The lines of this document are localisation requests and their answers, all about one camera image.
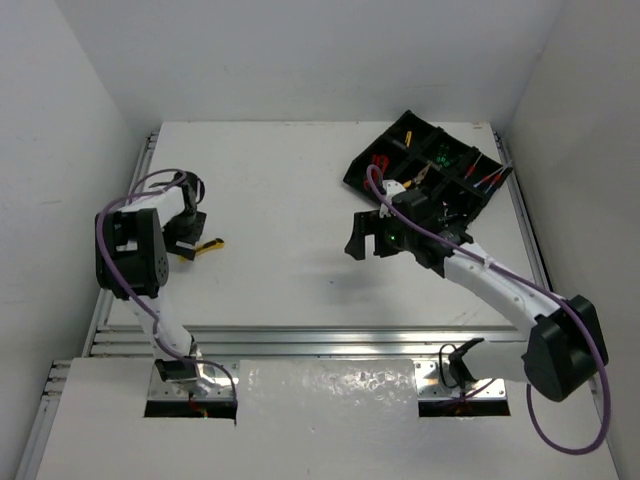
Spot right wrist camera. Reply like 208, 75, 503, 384
379, 180, 406, 218

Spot large silver open-end wrench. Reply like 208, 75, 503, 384
439, 212, 467, 224

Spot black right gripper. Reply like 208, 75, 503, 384
347, 208, 417, 259

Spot blue red screwdriver large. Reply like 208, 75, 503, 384
484, 161, 511, 194

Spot yellow needle-nose pliers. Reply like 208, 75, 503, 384
403, 161, 433, 190

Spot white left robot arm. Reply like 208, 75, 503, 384
95, 169, 206, 389

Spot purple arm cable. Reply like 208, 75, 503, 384
366, 164, 612, 456
95, 168, 240, 406

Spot black compartment tray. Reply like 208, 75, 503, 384
343, 110, 513, 225

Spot white front cover board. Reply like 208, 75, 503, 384
38, 358, 616, 479

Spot red black folding saw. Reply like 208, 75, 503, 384
363, 154, 389, 191

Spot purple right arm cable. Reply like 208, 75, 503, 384
366, 164, 612, 456

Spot aluminium rail frame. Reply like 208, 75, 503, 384
19, 122, 516, 479

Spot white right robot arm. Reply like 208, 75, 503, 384
345, 181, 609, 402

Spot large yellow utility knife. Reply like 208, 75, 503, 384
179, 238, 225, 262

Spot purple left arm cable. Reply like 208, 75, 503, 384
95, 168, 240, 406

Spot Pro'sKit black green screwdriver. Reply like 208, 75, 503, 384
436, 144, 447, 158

